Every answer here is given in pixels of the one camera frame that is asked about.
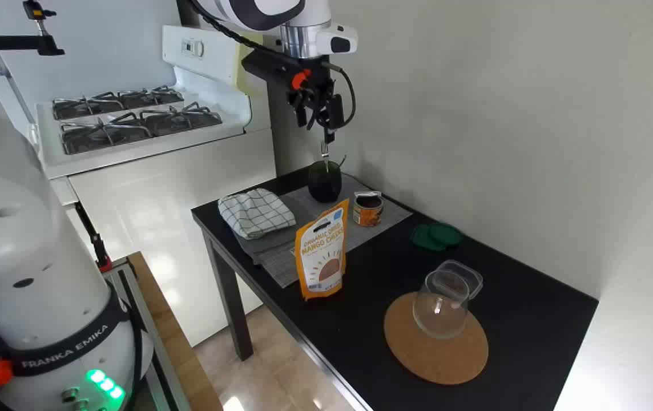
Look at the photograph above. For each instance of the clear glass cup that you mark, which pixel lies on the clear glass cup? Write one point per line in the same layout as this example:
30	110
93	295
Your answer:
440	309

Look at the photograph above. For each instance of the black mug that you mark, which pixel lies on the black mug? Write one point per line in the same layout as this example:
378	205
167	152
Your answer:
326	183

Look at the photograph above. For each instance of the square clear lidded container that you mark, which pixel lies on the square clear lidded container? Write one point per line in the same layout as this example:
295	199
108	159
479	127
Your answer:
468	274

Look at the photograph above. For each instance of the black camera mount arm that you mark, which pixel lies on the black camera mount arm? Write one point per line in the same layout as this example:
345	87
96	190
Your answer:
14	44

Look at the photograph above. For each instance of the white gas stove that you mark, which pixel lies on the white gas stove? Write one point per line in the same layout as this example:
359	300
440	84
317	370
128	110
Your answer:
151	206

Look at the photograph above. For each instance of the black stove burner grate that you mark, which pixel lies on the black stove burner grate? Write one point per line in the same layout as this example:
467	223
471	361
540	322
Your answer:
141	128
118	99

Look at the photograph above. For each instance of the black table leg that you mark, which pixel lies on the black table leg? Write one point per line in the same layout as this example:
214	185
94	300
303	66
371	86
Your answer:
233	305

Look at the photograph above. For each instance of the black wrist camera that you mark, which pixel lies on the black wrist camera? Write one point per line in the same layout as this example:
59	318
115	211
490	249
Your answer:
270	67

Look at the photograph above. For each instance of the grey woven placemat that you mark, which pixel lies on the grey woven placemat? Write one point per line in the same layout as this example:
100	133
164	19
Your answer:
363	237

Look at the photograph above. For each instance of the round cork mat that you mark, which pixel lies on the round cork mat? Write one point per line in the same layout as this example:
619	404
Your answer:
437	358

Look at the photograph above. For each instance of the wooden plank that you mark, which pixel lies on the wooden plank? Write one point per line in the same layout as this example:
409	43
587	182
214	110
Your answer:
175	335

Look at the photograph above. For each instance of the orange food pouch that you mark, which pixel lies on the orange food pouch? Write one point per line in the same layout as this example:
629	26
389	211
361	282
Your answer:
322	252

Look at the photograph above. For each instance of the black rod with red clamp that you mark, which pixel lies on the black rod with red clamp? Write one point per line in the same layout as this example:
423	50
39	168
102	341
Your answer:
100	248

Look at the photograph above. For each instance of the green plastic lid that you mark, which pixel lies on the green plastic lid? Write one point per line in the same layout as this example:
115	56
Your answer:
435	237

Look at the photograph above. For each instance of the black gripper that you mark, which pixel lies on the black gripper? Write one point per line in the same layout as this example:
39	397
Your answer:
314	86

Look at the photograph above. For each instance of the white checked cloth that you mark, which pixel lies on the white checked cloth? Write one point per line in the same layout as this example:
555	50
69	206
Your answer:
257	214

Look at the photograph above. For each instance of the small jar with brown contents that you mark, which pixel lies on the small jar with brown contents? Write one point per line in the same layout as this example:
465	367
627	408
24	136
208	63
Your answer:
369	211

